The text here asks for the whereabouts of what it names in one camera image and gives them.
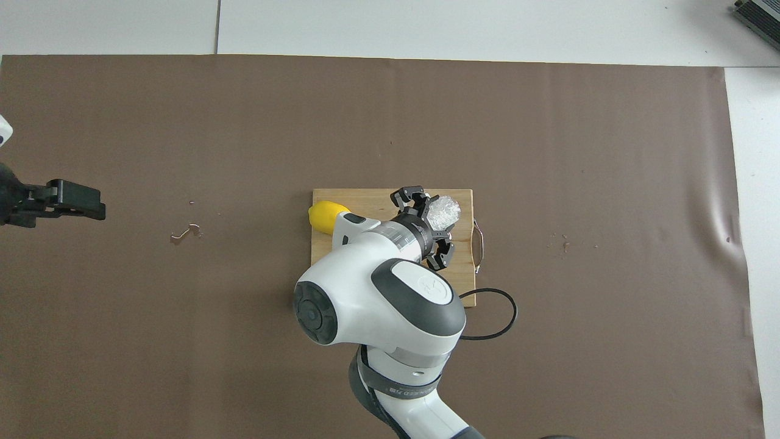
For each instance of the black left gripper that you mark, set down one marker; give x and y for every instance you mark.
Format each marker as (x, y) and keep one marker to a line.
(9, 201)

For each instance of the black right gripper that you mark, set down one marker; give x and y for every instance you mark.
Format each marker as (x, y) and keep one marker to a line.
(423, 235)

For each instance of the clear crinkled plastic cup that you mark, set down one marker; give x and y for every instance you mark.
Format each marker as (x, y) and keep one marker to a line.
(443, 211)

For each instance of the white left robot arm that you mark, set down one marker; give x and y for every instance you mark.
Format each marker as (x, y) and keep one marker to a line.
(5, 131)

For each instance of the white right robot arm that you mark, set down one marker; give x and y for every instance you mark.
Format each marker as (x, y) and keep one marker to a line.
(378, 292)

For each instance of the wooden cutting board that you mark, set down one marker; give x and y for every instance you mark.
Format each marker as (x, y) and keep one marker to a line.
(372, 200)

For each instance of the yellow lemon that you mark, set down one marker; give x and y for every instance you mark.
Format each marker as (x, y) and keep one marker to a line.
(323, 214)

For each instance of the brown paper table mat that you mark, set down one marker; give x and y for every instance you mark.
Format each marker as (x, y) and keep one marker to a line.
(183, 366)

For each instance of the grey ribbed metal device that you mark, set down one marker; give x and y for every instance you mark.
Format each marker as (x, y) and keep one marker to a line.
(762, 12)

